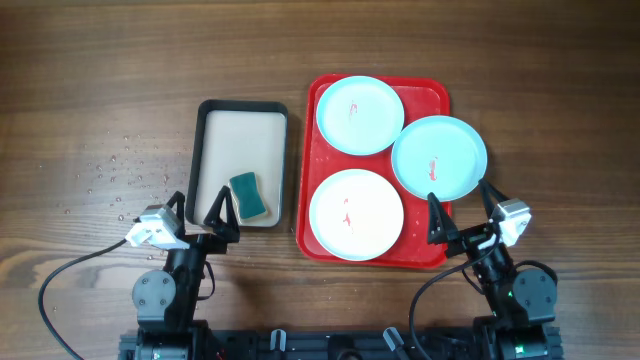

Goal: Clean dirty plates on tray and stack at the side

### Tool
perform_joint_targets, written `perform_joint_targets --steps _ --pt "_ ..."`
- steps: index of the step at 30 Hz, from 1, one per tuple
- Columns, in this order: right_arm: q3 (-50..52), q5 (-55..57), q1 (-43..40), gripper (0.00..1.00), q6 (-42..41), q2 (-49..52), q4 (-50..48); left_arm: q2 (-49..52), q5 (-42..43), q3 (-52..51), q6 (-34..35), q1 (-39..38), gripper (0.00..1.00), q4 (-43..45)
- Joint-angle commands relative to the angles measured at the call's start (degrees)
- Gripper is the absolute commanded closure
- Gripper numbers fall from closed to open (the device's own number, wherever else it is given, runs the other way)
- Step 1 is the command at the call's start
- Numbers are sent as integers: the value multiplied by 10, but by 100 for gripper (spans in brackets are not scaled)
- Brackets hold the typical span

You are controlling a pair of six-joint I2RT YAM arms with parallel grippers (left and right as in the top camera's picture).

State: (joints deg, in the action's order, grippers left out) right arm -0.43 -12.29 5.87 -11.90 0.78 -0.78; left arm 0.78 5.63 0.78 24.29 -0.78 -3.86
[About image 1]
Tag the red plastic tray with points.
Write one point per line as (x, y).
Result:
(421, 97)

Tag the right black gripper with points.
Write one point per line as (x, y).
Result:
(465, 240)

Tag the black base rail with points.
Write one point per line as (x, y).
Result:
(433, 343)

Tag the light blue plate top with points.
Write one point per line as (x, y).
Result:
(360, 115)

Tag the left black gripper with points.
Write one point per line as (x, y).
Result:
(217, 243)

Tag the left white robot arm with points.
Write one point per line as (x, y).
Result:
(165, 299)

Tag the black rectangular water tray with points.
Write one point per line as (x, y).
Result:
(235, 137)

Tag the green dish sponge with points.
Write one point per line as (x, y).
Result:
(247, 196)

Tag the white plate bottom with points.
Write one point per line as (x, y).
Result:
(356, 215)

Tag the light blue plate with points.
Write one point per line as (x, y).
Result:
(439, 154)
(360, 115)

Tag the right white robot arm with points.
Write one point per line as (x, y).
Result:
(521, 296)

